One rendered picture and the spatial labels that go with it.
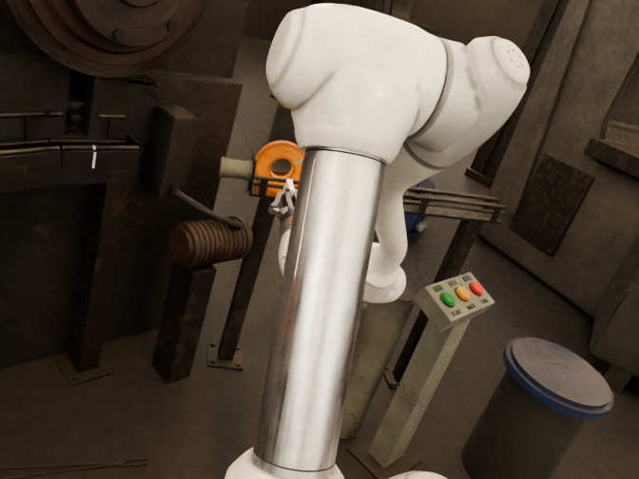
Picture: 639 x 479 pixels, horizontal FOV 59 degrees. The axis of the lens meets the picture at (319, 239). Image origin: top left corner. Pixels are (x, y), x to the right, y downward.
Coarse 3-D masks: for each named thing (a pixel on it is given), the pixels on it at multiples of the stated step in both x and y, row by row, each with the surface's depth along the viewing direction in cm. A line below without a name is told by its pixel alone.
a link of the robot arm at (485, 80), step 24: (456, 48) 68; (480, 48) 67; (504, 48) 67; (456, 72) 67; (480, 72) 66; (504, 72) 66; (528, 72) 68; (456, 96) 67; (480, 96) 67; (504, 96) 67; (432, 120) 68; (456, 120) 69; (480, 120) 70; (504, 120) 71; (408, 144) 79; (432, 144) 74; (456, 144) 74; (480, 144) 76
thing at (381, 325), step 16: (368, 304) 158; (384, 304) 153; (400, 304) 152; (368, 320) 157; (384, 320) 154; (400, 320) 155; (368, 336) 158; (384, 336) 156; (368, 352) 159; (384, 352) 159; (352, 368) 163; (368, 368) 161; (384, 368) 163; (352, 384) 164; (368, 384) 163; (352, 400) 166; (368, 400) 168; (352, 416) 169; (352, 432) 172
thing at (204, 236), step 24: (192, 240) 150; (216, 240) 154; (240, 240) 160; (192, 264) 152; (168, 288) 164; (192, 288) 157; (168, 312) 166; (192, 312) 162; (168, 336) 167; (192, 336) 168; (168, 360) 169; (192, 360) 174
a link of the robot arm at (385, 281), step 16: (400, 160) 82; (416, 160) 80; (384, 176) 87; (400, 176) 85; (416, 176) 83; (384, 192) 90; (400, 192) 90; (384, 208) 95; (400, 208) 98; (384, 224) 99; (400, 224) 101; (384, 240) 105; (400, 240) 106; (384, 256) 112; (400, 256) 111; (368, 272) 117; (384, 272) 116; (400, 272) 124; (368, 288) 119; (384, 288) 119; (400, 288) 124
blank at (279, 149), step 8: (272, 144) 157; (280, 144) 157; (288, 144) 157; (296, 144) 160; (264, 152) 157; (272, 152) 158; (280, 152) 158; (288, 152) 158; (296, 152) 159; (264, 160) 158; (272, 160) 159; (288, 160) 159; (296, 160) 160; (256, 168) 159; (264, 168) 159; (296, 168) 161; (264, 176) 160; (272, 176) 161; (280, 176) 164; (288, 176) 162; (296, 176) 162; (296, 184) 163; (272, 192) 163
